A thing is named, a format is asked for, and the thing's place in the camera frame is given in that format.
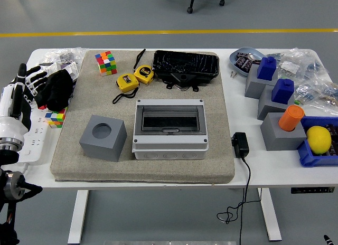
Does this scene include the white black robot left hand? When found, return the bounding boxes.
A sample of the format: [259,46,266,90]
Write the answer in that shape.
[0,63,49,143]

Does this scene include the black power adapter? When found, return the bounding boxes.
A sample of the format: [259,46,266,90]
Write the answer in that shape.
[231,132,250,159]

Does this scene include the clear bag blue parts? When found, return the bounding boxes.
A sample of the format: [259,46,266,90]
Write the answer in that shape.
[266,47,330,82]

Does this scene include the black plastic tray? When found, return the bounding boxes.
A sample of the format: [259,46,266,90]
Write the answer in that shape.
[151,50,220,84]

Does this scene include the large dark printed packet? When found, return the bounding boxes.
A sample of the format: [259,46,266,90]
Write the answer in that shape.
[234,56,254,71]

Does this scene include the white table leg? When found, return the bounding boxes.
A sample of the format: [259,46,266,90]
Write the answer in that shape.
[67,190,89,244]
[257,188,283,242]

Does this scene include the dark packets pile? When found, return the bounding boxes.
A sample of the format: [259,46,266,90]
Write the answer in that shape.
[325,124,338,156]

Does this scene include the clear bag of screws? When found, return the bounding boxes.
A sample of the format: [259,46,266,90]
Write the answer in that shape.
[42,47,87,65]

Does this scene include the silver brown metal piece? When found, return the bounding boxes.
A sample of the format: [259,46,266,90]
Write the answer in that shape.
[247,52,262,64]

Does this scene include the blue plastic bin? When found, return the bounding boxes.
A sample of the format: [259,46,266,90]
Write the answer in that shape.
[296,116,338,168]

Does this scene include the colourful puzzle cube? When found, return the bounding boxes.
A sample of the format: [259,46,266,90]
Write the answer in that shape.
[44,107,67,129]
[95,50,118,77]

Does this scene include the clear bag mixed parts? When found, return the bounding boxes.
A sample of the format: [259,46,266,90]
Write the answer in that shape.
[293,78,338,114]

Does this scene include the black table control panel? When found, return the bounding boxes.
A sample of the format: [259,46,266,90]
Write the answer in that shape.
[290,186,335,194]

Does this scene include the blue-grey dish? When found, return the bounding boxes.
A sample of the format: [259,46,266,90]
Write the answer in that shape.
[229,46,267,77]

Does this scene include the black cloth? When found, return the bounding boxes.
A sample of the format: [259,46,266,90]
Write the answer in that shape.
[34,69,75,112]

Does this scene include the grey block holder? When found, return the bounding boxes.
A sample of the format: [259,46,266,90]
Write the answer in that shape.
[257,84,295,121]
[244,64,279,100]
[260,112,308,152]

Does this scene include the clear bag white parts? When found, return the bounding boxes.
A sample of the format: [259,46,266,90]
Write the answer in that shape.
[39,61,59,77]

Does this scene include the blue block battery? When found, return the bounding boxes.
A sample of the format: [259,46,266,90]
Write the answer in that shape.
[257,56,277,81]
[271,79,295,104]

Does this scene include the orange cylinder battery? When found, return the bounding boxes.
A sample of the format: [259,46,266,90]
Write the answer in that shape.
[278,105,305,132]

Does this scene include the yellow lemon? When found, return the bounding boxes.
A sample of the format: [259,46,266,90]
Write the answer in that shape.
[306,125,332,155]

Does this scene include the yellow tape measure dark sticker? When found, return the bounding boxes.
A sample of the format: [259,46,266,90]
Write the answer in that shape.
[112,73,140,105]

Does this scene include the grey electrical box clear lid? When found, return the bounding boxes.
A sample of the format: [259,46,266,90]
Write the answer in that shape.
[131,98,209,161]

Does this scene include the black adapter cord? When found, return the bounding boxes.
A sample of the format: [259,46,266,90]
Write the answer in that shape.
[217,157,264,245]

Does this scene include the grey block with round hole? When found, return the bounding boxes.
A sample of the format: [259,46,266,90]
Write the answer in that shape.
[79,114,128,163]

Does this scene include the black plastic bracket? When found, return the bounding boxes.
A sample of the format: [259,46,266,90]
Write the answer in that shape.
[165,72,200,93]

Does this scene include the white power strip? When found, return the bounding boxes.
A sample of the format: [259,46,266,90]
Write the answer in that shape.
[20,105,51,164]

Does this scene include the white purple printed card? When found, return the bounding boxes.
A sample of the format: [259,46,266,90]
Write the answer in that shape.
[57,62,80,81]

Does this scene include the grey-brown mat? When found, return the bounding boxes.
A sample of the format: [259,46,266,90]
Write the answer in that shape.
[50,49,236,184]

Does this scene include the yellow tape measure 5m print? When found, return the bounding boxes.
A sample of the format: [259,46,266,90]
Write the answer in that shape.
[133,48,155,85]

